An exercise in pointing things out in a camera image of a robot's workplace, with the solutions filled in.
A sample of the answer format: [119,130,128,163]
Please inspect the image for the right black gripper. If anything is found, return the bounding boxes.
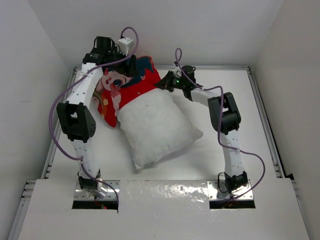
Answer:
[154,70,187,92]

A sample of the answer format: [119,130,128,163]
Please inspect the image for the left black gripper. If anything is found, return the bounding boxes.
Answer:
[105,46,137,77]

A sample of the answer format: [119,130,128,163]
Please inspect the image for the red patterned pillowcase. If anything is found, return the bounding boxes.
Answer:
[92,55,161,128]

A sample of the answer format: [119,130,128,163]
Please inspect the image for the white pillow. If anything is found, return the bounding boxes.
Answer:
[117,88,203,169]

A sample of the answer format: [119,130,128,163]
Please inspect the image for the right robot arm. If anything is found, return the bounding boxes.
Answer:
[154,65,248,193]

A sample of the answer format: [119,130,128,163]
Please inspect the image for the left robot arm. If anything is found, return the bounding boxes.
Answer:
[56,36,136,198]

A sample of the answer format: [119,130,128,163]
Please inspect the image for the white front cover board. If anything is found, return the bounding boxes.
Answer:
[19,179,309,240]

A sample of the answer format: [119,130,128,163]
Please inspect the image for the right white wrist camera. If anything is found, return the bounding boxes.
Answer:
[173,63,181,77]

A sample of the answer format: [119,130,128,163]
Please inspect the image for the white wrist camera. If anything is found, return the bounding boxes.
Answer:
[117,37,134,56]
[173,63,181,77]

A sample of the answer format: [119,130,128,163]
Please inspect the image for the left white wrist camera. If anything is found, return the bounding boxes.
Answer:
[117,37,134,56]

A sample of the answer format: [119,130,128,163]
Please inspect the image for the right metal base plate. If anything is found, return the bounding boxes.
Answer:
[207,179,254,201]

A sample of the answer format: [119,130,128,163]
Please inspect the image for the metal base plate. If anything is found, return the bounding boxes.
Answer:
[207,179,254,201]
[73,180,120,201]

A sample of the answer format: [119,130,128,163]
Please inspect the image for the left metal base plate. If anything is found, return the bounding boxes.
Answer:
[73,180,120,201]

